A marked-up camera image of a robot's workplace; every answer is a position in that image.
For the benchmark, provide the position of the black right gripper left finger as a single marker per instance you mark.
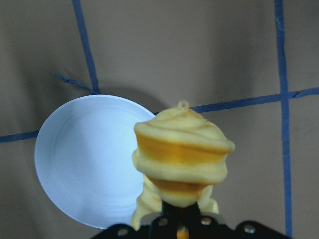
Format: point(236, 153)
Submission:
point(123, 231)

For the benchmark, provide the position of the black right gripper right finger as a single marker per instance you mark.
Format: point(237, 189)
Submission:
point(252, 230)

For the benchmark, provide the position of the blue round plate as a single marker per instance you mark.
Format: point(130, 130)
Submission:
point(83, 159)

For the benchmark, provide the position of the yellow sliced bread loaf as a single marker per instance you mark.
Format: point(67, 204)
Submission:
point(182, 156)

